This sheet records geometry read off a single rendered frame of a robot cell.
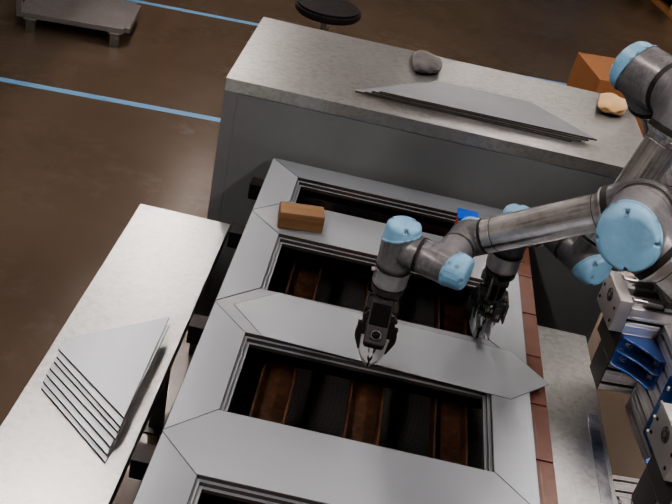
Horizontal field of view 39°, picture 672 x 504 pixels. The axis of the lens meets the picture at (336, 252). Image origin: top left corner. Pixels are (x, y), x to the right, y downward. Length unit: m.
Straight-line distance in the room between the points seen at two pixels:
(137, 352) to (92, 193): 2.18
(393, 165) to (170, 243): 0.74
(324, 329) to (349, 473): 0.44
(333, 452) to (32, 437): 0.59
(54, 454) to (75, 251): 1.98
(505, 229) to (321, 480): 0.62
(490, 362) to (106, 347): 0.87
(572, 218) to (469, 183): 1.02
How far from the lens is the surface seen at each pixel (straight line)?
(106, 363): 2.06
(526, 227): 1.91
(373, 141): 2.82
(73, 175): 4.35
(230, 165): 2.92
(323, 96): 2.80
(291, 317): 2.17
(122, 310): 2.28
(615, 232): 1.70
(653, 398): 2.38
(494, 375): 2.17
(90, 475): 1.89
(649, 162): 2.01
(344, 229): 2.55
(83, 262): 3.77
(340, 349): 2.11
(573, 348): 2.66
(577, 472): 2.28
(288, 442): 1.86
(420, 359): 2.15
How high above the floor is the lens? 2.12
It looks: 32 degrees down
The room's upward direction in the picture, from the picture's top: 13 degrees clockwise
